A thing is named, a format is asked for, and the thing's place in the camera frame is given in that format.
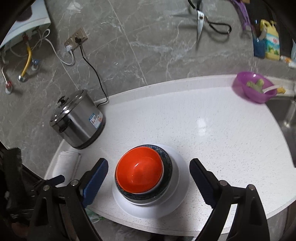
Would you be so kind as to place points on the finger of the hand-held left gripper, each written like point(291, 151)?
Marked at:
point(56, 179)

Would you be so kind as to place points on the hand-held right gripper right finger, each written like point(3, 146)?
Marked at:
point(201, 183)

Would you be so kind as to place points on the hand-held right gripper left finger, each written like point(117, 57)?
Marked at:
point(94, 183)

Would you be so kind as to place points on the blue patterned green bowl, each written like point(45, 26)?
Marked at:
point(168, 169)

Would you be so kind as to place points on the orange bowl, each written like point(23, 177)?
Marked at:
point(138, 171)

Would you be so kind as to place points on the large white plate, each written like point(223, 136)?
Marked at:
point(161, 210)

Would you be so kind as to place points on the white folded cloth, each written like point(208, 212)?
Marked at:
point(68, 162)

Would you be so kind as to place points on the stainless steel rice cooker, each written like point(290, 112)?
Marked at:
point(78, 129)

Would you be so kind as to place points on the metal pipe with red valve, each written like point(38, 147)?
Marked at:
point(8, 85)

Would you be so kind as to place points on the purple plastic bowl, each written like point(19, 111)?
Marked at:
point(240, 85)

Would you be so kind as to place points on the stainless steel sink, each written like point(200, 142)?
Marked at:
point(284, 115)

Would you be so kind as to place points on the green vegetable piece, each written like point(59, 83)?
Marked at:
point(256, 84)

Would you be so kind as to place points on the white spoon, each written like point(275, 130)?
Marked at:
point(271, 88)

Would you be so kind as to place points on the small yellow object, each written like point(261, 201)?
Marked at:
point(281, 90)

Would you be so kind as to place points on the blue container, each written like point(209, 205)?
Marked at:
point(259, 47)

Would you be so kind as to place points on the white tube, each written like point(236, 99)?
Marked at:
point(286, 59)

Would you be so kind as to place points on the white water heater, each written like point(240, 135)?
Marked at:
point(25, 23)

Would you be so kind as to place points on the yellow dish soap bottle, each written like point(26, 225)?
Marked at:
point(271, 44)

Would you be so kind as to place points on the white spray bottle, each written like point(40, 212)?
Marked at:
point(293, 53)

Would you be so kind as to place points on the kitchen scissors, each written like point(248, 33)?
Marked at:
point(200, 17)

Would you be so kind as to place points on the purple kitchen utensil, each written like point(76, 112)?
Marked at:
point(241, 14)

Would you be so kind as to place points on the wall socket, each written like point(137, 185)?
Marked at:
point(81, 33)

